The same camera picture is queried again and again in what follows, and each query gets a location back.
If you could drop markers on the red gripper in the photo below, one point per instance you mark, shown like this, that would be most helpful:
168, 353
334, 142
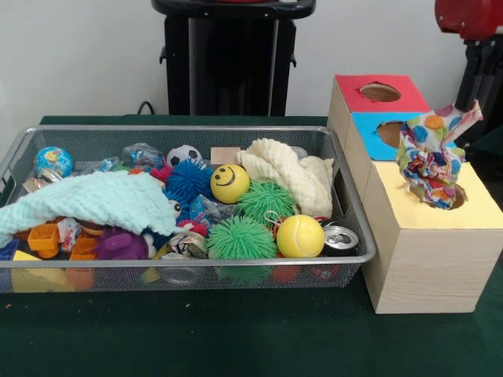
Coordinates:
471, 15

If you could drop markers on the colourful polka dot cloth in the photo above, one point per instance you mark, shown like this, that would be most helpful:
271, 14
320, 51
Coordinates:
428, 165

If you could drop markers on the wooden box with three holes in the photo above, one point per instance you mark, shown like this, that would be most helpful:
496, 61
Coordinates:
428, 259

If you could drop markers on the clear mesh bin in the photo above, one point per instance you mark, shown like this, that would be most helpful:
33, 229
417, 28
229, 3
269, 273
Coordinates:
275, 275

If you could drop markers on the black panel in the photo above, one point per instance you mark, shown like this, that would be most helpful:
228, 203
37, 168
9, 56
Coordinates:
496, 121

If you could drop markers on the cream waffle cloth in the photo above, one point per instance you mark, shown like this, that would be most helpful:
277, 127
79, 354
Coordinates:
298, 176

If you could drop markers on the crushed drink can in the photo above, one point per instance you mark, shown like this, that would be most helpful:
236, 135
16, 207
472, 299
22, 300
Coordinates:
340, 239

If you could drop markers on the yellow tennis ball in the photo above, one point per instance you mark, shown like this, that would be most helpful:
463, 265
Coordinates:
300, 235

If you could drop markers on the green spiky rubber ball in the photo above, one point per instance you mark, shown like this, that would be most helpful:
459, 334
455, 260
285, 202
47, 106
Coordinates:
266, 198
240, 237

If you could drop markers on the yellow smiley ball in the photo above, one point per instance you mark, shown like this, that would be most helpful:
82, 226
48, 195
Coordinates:
230, 183

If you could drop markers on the small soccer ball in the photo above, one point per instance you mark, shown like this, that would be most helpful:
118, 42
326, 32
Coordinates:
184, 156

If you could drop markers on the blue spiky rubber ball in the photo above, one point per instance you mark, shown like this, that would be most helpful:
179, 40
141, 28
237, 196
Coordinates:
189, 176

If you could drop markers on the dark green table cloth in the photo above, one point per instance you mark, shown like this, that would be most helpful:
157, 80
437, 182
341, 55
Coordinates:
236, 334

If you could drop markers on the mint knitted cloth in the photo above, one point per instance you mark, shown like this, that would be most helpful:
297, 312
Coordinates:
98, 196

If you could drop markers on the blue globe ball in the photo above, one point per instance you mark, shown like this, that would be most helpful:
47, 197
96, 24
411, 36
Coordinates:
53, 161

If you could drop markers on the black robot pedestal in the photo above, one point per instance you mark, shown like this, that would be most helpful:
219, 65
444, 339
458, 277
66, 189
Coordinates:
232, 59

